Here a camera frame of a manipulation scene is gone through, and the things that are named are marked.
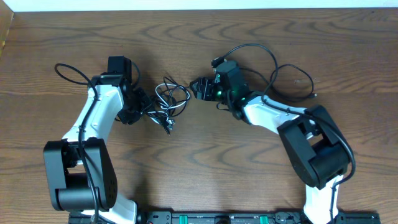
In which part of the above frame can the white usb cable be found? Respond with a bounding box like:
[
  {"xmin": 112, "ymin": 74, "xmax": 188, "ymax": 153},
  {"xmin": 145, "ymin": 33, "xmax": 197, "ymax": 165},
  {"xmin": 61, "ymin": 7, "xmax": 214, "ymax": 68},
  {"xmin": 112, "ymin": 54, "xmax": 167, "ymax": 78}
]
[{"xmin": 154, "ymin": 83, "xmax": 191, "ymax": 125}]

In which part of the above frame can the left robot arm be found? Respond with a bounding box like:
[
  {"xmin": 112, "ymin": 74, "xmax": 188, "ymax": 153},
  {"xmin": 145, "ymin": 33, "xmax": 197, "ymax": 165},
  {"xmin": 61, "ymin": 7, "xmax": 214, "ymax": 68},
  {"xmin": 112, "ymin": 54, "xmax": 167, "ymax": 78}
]
[{"xmin": 44, "ymin": 72, "xmax": 144, "ymax": 223}]

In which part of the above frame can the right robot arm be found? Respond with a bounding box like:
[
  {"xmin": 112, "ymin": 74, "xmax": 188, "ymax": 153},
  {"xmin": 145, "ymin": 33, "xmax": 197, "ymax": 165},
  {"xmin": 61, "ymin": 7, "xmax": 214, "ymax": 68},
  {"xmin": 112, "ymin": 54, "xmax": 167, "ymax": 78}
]
[{"xmin": 189, "ymin": 78, "xmax": 356, "ymax": 223}]

